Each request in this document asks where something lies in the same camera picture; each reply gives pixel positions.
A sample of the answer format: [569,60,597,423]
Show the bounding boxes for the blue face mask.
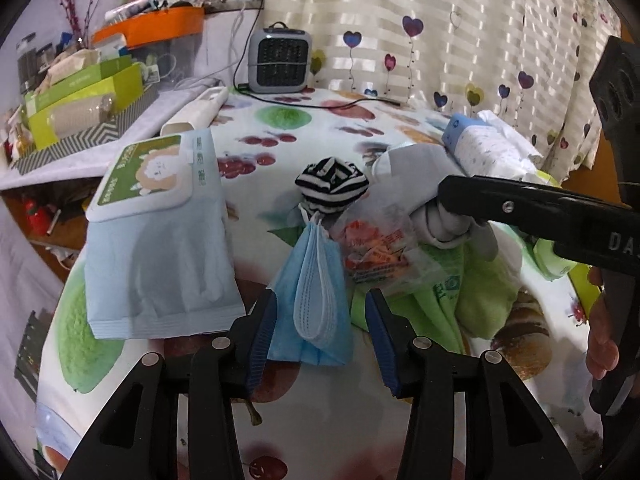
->
[267,210,354,367]

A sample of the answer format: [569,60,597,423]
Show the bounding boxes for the white cloth bundle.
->
[477,109,544,182]

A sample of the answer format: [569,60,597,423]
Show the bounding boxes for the green cardboard box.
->
[22,57,146,150]

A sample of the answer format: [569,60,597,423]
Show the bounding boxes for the olive green towel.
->
[457,252,524,342]

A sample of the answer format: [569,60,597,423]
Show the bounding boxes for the white roll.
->
[47,93,117,137]

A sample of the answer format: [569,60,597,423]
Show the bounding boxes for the grey space heater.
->
[246,22,315,95]

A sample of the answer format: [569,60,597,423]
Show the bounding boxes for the wet wipes pack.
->
[84,129,247,339]

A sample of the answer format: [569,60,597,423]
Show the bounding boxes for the white charger cable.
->
[170,0,252,92]

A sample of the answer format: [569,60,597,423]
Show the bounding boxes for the grey socks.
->
[372,146,502,262]

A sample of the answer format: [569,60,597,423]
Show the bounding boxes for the blue white tissue pack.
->
[442,113,507,177]

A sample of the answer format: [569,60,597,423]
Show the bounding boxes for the person's right hand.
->
[586,265,621,381]

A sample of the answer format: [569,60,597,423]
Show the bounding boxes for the orange box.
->
[92,6,207,51]

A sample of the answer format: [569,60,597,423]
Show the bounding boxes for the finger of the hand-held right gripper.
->
[552,229,640,274]
[438,174,640,244]

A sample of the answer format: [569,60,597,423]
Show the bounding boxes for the green woven cloth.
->
[349,247,468,357]

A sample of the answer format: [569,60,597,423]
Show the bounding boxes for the purple decorative branches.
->
[52,0,117,42]

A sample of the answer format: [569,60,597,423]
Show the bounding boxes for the heart print striped curtain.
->
[260,0,627,182]

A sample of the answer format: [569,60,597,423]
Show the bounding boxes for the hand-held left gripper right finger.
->
[364,287,584,480]

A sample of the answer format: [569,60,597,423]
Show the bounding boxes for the fruit print tablecloth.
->
[35,87,606,480]

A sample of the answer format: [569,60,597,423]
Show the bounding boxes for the chevron pattern box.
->
[10,87,161,176]

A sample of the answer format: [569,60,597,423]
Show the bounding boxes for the black white striped sock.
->
[294,156,371,217]

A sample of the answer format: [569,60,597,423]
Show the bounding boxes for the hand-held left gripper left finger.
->
[60,290,279,480]

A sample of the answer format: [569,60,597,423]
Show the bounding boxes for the white plastic tube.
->
[159,86,230,137]

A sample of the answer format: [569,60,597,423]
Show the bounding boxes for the clear orange print snack packet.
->
[329,195,449,302]

